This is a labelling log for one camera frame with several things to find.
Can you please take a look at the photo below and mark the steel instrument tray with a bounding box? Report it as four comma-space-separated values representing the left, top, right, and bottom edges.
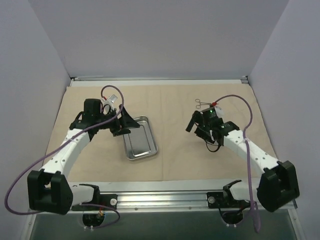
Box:
123, 115, 158, 161

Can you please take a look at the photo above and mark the beige cloth wrap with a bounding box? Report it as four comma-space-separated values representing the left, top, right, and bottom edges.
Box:
48, 83, 275, 182

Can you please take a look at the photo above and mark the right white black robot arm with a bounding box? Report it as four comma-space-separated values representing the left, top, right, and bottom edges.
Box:
186, 107, 300, 212

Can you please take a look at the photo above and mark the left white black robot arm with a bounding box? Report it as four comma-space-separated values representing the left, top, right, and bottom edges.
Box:
27, 98, 140, 215

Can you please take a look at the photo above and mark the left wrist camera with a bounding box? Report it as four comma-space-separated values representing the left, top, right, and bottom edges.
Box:
101, 94, 118, 113

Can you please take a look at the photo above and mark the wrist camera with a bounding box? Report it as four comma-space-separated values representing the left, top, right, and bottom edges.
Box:
211, 102, 224, 118
101, 94, 118, 113

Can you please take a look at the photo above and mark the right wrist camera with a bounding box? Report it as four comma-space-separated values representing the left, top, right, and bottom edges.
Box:
211, 102, 224, 118

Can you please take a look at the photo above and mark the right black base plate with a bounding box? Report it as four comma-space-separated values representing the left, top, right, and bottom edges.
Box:
206, 191, 250, 209

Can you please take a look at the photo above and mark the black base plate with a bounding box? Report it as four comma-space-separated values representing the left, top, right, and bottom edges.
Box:
206, 191, 250, 209
71, 193, 118, 211

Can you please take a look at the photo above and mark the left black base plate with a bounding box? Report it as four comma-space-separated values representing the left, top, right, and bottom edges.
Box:
71, 193, 118, 211

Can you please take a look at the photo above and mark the aluminium front rail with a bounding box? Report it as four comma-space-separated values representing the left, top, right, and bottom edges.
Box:
27, 188, 298, 216

